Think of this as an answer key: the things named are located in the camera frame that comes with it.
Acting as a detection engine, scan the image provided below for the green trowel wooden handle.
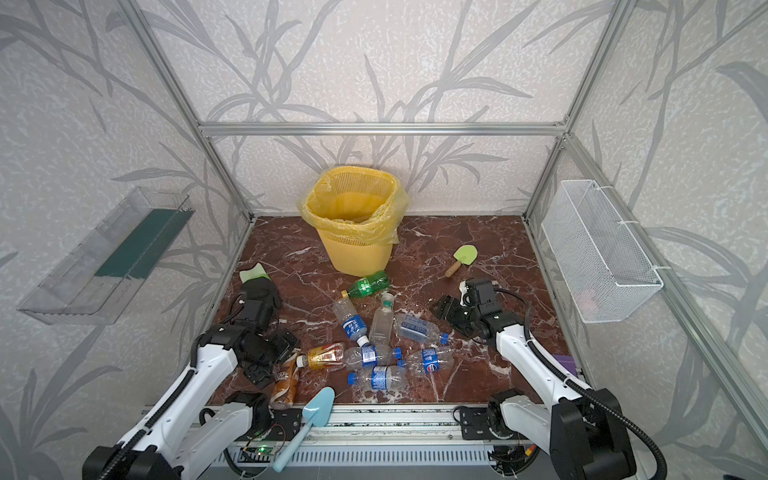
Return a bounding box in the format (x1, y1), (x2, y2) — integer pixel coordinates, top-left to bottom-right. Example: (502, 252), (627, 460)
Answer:
(444, 244), (478, 278)

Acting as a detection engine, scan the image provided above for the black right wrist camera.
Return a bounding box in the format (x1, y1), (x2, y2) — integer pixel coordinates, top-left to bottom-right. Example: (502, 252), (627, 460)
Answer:
(462, 279), (503, 317)

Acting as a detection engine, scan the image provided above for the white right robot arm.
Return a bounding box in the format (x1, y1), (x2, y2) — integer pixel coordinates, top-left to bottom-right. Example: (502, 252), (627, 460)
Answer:
(430, 294), (669, 479)

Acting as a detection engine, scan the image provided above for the yellow plastic bin liner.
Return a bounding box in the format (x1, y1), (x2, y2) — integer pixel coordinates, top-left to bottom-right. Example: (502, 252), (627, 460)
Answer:
(297, 166), (410, 244)

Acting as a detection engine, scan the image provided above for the clear bottle blue label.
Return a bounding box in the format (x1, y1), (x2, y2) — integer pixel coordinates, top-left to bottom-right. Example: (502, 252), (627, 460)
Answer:
(347, 365), (408, 392)
(333, 296), (370, 347)

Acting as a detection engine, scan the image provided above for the green plastic soda bottle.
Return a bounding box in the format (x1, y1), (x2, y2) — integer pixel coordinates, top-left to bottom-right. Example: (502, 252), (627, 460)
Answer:
(342, 270), (390, 298)

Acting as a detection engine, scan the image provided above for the clear bottle blue cap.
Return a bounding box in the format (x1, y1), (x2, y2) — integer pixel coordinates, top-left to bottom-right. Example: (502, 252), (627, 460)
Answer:
(343, 344), (403, 371)

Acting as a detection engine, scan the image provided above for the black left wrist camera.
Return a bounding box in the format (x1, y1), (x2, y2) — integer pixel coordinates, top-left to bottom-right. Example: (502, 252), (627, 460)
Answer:
(232, 300), (275, 334)

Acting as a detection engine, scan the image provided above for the crushed bottle blue label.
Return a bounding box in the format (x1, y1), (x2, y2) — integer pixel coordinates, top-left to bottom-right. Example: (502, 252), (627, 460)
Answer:
(406, 346), (454, 377)

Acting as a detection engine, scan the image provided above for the clear acrylic wall shelf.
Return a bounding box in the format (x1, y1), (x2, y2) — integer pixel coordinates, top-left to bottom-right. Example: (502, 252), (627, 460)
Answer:
(18, 187), (194, 325)

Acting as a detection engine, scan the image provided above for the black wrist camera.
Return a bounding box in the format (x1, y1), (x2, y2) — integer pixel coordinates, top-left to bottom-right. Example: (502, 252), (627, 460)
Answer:
(232, 300), (275, 334)
(462, 279), (503, 317)

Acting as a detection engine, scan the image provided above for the clear bottle blue label front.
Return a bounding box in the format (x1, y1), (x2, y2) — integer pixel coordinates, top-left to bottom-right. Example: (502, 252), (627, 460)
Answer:
(347, 365), (408, 392)

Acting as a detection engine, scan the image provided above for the white wire mesh basket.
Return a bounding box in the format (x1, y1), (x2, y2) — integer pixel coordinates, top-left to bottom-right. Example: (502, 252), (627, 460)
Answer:
(542, 179), (664, 324)

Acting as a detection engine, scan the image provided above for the light blue plastic trowel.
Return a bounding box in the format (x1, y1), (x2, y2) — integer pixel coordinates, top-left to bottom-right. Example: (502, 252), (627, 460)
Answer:
(272, 387), (336, 473)

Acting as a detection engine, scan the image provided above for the soda water bottle blue label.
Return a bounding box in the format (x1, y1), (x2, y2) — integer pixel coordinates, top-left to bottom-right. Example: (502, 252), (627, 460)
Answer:
(394, 313), (449, 346)

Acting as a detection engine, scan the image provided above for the aluminium frame rail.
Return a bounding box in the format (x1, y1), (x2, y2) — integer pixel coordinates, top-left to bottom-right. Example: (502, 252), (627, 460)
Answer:
(198, 122), (565, 137)

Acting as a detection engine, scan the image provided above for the purple pink plastic trowel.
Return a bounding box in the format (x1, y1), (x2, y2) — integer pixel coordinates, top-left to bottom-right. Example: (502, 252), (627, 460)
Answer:
(554, 355), (581, 377)

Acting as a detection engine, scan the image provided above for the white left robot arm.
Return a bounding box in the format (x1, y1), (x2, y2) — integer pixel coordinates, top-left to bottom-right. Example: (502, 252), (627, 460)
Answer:
(82, 325), (300, 479)

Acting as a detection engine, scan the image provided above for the yellow tea bottle red label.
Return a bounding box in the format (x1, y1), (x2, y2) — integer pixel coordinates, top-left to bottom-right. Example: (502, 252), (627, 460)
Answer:
(296, 342), (345, 370)

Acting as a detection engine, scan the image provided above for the yellow ribbed waste bin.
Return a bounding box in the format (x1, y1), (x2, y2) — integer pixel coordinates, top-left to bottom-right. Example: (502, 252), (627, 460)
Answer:
(299, 166), (409, 277)

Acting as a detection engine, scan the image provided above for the clear bottle green label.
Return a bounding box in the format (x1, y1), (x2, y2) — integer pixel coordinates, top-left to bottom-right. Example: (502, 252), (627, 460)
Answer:
(369, 291), (395, 346)

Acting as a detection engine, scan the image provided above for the brown coffee bottle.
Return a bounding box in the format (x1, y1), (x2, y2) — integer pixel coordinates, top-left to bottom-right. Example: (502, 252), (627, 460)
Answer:
(270, 358), (300, 410)

